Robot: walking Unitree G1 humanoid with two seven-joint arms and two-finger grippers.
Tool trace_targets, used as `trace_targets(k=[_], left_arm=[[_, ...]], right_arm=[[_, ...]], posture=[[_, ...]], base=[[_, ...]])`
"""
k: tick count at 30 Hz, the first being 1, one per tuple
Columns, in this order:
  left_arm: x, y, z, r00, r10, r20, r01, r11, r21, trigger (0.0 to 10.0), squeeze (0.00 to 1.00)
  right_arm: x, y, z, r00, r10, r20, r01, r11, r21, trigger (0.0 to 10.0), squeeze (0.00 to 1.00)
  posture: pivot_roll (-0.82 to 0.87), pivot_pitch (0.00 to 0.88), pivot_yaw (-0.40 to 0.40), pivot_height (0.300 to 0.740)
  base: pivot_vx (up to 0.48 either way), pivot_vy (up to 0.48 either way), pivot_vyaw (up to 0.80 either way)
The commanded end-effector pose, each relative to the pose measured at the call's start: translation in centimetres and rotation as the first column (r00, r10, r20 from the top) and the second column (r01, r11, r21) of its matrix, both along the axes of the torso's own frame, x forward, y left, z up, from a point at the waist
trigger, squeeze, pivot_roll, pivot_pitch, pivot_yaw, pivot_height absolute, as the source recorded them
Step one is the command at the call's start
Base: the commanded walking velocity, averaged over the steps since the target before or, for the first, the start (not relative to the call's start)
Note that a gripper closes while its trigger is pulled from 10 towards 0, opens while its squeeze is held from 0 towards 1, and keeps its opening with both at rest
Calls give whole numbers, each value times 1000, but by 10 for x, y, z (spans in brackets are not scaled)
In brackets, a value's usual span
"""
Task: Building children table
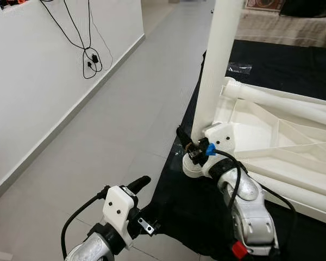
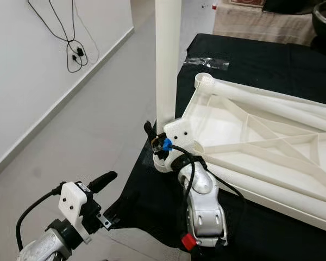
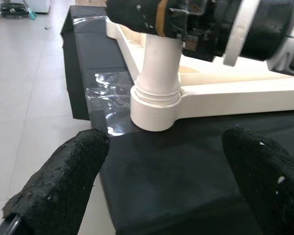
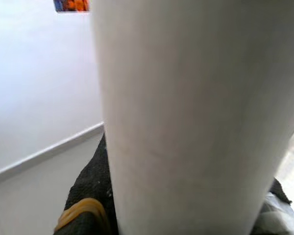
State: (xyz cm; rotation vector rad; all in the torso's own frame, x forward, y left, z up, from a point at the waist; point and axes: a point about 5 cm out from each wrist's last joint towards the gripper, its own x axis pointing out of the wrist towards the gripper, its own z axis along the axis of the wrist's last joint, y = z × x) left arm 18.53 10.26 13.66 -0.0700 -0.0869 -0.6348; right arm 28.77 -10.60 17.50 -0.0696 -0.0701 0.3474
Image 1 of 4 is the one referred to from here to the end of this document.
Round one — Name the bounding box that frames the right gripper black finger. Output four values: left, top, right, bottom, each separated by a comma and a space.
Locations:
176, 126, 193, 154

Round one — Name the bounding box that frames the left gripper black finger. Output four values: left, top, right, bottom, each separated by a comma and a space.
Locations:
125, 175, 152, 193
137, 216, 161, 236

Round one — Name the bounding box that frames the white plastic children table top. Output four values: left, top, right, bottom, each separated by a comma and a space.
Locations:
182, 76, 326, 227

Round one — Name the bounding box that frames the orange rubber band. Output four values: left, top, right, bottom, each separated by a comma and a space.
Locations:
185, 142, 199, 155

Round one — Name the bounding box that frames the clear plastic bag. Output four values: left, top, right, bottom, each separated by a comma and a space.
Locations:
226, 62, 254, 76

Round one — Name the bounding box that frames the small black plug adapter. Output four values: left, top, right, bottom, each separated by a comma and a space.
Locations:
88, 51, 102, 69

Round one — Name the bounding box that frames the black tablecloth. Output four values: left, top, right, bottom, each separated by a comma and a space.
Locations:
143, 39, 326, 261

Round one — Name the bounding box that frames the beige tablecloth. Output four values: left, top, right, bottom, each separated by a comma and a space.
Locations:
236, 8, 326, 50

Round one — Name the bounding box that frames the black bag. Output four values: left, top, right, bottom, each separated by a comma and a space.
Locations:
279, 0, 326, 18

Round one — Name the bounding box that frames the blue cable connector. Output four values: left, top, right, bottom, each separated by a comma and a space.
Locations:
204, 142, 217, 157

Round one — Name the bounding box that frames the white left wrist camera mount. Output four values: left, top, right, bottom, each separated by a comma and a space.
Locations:
102, 185, 138, 241

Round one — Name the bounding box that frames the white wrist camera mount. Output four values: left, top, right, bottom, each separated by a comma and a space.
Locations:
202, 122, 236, 161
102, 185, 138, 241

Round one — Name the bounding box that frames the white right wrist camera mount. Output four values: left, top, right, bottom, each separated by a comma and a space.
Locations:
202, 122, 236, 161

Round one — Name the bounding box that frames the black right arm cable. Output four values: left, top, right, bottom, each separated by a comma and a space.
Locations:
212, 147, 299, 240

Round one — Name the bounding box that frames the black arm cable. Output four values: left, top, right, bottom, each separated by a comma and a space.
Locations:
212, 147, 299, 240
61, 187, 110, 259

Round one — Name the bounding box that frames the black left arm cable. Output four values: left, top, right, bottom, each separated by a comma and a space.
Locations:
61, 187, 110, 259

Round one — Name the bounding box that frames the black wall power cable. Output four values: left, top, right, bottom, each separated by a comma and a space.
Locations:
40, 0, 114, 80

